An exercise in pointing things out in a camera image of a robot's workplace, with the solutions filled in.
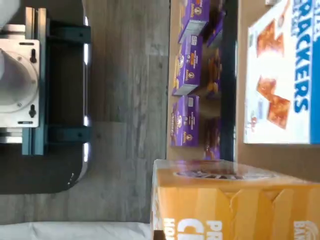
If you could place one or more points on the purple snack box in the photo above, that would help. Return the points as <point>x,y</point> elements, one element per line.
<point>188,65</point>
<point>216,27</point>
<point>195,12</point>
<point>185,122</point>

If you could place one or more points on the dark teal bracket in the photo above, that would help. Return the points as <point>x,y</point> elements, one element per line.
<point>70,33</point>
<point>67,135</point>

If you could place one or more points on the blue white pretzel crackers box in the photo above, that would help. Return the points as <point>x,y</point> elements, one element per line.
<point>275,75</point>

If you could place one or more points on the white fabric backdrop sheet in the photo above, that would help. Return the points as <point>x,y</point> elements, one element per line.
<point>75,232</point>

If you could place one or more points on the black platform top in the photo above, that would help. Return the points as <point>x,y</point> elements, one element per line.
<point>37,175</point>

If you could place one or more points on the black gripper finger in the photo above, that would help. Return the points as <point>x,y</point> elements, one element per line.
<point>160,235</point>

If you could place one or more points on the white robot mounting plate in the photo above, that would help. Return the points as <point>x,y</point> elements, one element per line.
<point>36,120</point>

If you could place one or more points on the yellow white pretzel crackers box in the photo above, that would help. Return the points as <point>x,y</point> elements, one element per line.
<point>250,207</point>

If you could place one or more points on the black metal shelf frame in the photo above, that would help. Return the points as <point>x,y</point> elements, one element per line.
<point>228,75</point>

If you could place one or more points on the aluminium extrusion frame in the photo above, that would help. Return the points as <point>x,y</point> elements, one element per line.
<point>35,25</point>

